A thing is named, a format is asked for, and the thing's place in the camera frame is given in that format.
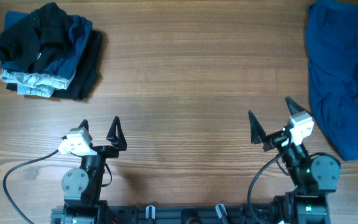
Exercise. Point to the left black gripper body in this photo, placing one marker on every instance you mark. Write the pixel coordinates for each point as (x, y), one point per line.
(106, 150)

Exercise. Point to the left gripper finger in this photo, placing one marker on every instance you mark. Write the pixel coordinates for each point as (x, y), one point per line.
(84, 124)
(115, 135)

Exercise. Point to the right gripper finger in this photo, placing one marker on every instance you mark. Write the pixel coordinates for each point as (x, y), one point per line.
(257, 133)
(294, 107)

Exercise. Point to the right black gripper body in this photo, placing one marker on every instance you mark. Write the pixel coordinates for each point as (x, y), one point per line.
(275, 139)

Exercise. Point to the black polo shirt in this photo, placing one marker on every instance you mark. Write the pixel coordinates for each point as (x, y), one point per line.
(38, 39)

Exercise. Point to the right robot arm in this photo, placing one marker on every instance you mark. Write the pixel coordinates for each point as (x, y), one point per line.
(314, 176)

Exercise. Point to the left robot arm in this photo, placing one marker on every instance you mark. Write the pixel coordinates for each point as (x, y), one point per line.
(82, 186)

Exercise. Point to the folded black garment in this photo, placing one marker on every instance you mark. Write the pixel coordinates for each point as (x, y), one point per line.
(85, 75)

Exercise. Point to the folded light grey garment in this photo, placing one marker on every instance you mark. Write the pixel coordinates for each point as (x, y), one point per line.
(35, 84)

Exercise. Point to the folded navy blue garment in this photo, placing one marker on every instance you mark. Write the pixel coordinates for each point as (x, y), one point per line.
(65, 67)

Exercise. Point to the blue shirt unfolded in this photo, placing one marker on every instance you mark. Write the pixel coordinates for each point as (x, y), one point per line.
(332, 43)

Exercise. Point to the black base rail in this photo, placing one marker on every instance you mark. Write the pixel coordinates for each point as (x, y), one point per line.
(219, 214)

